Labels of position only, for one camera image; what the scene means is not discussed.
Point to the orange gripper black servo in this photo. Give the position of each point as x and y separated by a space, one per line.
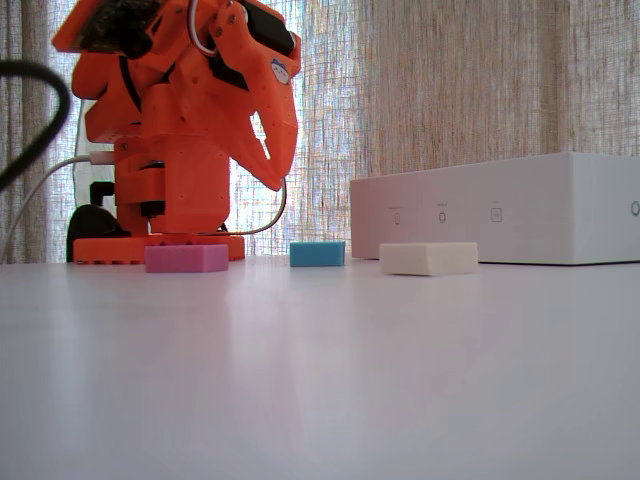
260 102

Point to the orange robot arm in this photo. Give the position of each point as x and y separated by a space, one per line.
170 175

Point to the blue cuboid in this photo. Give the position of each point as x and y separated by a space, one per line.
317 254

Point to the pink cuboid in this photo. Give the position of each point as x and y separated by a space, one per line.
185 259

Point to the cream white cuboid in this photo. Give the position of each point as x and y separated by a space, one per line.
425 257

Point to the white cardboard bin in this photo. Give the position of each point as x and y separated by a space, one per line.
500 210

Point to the beige woven curtain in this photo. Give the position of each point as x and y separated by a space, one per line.
450 75

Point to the black table clamp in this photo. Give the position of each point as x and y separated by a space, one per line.
90 225

